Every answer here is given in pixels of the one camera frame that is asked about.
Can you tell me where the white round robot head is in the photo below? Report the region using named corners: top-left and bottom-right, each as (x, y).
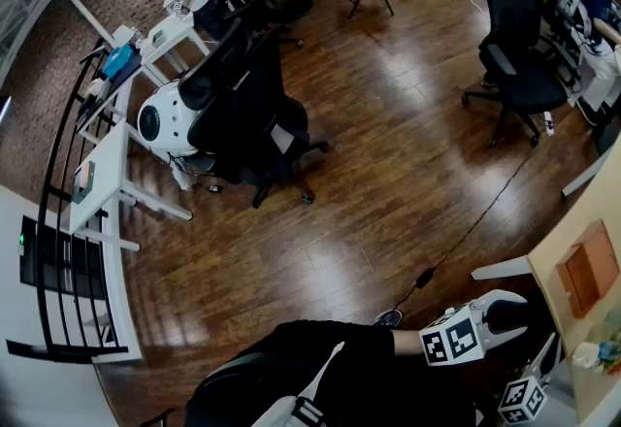
top-left (136, 79), bottom-right (201, 158)

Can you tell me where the long white desk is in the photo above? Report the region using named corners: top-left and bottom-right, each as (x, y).
top-left (76, 11), bottom-right (211, 135)

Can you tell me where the blue box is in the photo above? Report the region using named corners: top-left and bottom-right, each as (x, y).
top-left (101, 43), bottom-right (135, 81)

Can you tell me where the black cable with adapter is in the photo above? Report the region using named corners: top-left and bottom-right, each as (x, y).
top-left (390, 153), bottom-right (537, 315)

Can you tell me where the clear plastic bag with items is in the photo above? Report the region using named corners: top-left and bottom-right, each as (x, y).
top-left (571, 311), bottom-right (621, 377)

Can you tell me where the black office chair with headrest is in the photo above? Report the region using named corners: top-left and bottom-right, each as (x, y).
top-left (460, 0), bottom-right (584, 148)

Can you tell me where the person's black clothing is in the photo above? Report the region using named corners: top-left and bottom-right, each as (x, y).
top-left (183, 319), bottom-right (479, 427)

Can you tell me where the grey strap with buckle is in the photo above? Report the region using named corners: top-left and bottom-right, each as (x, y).
top-left (250, 341), bottom-right (346, 427)

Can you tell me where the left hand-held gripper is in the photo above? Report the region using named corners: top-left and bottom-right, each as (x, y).
top-left (419, 289), bottom-right (530, 368)

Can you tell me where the wooden desk with white legs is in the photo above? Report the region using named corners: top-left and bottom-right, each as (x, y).
top-left (470, 136), bottom-right (621, 422)

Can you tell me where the person's dark shoe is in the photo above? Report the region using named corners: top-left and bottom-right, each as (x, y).
top-left (373, 309), bottom-right (404, 329)

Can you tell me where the small grey orange box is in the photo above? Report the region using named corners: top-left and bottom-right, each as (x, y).
top-left (71, 160), bottom-right (96, 206)

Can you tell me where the person's left forearm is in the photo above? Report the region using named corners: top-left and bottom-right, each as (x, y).
top-left (390, 327), bottom-right (424, 358)

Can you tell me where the small white desk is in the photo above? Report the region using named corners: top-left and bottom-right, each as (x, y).
top-left (67, 117), bottom-right (194, 252)

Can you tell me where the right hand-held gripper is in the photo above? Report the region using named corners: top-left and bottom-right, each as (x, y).
top-left (498, 332), bottom-right (563, 427)

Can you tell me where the black metal railing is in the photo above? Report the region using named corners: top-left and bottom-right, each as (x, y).
top-left (5, 38), bottom-right (130, 364)

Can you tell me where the black mesh office chair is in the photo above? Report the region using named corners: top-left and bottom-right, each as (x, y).
top-left (177, 16), bottom-right (332, 211)

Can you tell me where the black wall panel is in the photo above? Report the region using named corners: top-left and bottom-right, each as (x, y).
top-left (18, 214), bottom-right (107, 302)

